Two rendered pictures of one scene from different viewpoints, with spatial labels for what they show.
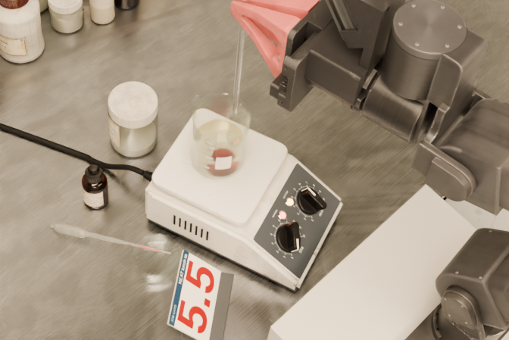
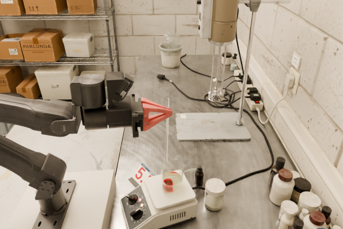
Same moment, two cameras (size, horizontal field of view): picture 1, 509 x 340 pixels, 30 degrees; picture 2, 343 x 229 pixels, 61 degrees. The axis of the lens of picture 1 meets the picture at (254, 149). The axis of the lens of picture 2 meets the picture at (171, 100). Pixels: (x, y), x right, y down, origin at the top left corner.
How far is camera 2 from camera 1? 115 cm
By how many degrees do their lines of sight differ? 89
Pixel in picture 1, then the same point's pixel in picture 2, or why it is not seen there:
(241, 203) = (151, 182)
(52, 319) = (171, 156)
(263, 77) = not seen: outside the picture
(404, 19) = (100, 77)
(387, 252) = (95, 208)
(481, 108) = (67, 114)
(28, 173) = (221, 174)
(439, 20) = (89, 80)
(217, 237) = not seen: hidden behind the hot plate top
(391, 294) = (86, 200)
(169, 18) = not seen: outside the picture
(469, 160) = (62, 102)
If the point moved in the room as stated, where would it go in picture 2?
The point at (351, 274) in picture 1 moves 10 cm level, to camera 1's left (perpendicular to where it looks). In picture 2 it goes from (102, 194) to (132, 178)
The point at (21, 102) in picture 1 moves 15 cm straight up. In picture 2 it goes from (251, 186) to (258, 150)
